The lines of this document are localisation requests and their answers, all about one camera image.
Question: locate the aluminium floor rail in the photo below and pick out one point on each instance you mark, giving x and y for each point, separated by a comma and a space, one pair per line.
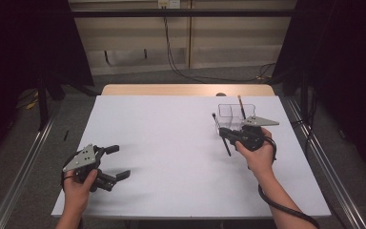
327, 165
25, 168

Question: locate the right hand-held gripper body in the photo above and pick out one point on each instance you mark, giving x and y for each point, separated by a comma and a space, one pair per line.
260, 121

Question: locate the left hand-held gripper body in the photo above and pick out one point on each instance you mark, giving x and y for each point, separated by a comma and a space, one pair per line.
82, 159

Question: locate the white table board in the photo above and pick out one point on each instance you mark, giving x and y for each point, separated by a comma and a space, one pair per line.
171, 124

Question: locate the black horizontal bar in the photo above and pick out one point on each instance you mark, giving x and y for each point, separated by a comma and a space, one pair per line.
178, 13

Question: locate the clear acrylic organizer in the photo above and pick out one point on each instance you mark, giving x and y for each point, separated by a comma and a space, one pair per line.
227, 111

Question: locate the wooden table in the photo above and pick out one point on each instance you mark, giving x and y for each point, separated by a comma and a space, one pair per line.
171, 90

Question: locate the person's right hand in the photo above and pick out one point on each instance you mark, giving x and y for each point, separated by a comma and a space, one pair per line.
262, 160

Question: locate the black metal stand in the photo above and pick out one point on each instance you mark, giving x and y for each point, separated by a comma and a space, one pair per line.
43, 105

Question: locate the white wall outlet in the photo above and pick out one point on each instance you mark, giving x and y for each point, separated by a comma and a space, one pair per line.
169, 3

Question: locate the dark round table grommet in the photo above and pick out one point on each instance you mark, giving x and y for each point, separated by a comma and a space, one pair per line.
221, 94

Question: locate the black curtain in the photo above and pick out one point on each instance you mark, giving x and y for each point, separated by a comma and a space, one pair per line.
346, 63
25, 47

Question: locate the person's left hand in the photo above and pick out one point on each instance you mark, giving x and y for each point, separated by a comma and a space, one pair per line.
76, 195

